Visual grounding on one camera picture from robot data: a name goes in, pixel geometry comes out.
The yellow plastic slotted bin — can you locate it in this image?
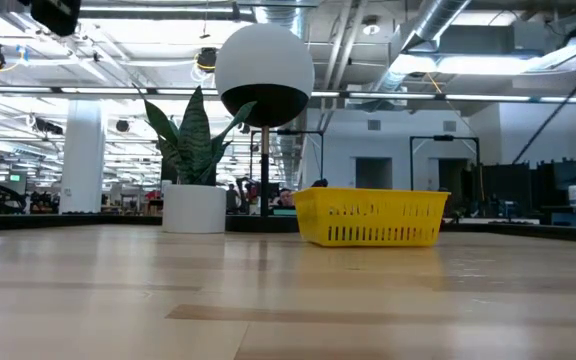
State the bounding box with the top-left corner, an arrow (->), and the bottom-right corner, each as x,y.
291,186 -> 452,248

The person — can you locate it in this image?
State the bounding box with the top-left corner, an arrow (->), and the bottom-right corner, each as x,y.
276,187 -> 297,210
225,183 -> 240,214

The white plant pot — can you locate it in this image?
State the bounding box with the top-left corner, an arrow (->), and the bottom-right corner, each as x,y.
161,183 -> 228,235

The green snake plant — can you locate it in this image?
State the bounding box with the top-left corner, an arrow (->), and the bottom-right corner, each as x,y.
135,84 -> 258,187

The white globe lamp black stand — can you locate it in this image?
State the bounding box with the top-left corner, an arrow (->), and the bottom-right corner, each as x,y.
214,22 -> 316,219

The white pillar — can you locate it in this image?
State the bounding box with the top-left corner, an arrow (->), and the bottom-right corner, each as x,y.
58,99 -> 107,215

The black partition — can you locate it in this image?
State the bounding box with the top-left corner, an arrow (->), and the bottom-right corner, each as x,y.
481,162 -> 559,216

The black aluminium table frame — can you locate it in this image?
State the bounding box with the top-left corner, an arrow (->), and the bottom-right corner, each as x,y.
0,212 -> 576,246

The silver air duct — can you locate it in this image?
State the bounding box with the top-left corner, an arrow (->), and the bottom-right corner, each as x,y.
367,0 -> 472,96

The thin black cable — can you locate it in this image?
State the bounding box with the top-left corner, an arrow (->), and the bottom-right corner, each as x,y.
511,42 -> 576,165

